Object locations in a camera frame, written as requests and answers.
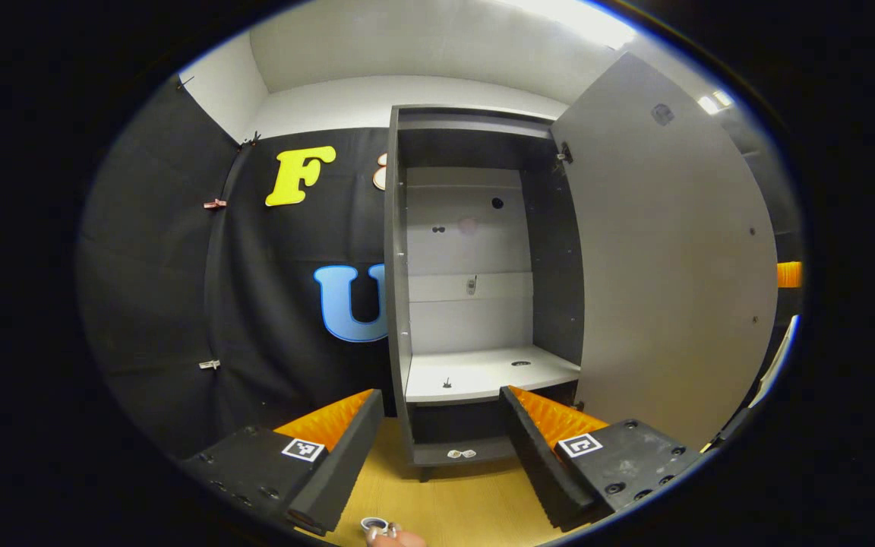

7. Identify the small ceiling light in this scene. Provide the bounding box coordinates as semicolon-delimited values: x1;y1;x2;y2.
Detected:
697;89;734;115

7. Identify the dark grey cabinet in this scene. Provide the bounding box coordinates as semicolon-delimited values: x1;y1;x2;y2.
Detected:
383;105;586;483

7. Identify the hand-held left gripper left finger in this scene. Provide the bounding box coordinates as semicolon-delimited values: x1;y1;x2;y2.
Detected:
179;389;385;534

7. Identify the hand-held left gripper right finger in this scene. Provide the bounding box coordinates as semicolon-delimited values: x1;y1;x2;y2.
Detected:
500;385;712;533

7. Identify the black backdrop cloth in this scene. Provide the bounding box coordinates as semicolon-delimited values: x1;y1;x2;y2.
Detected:
77;72;807;457

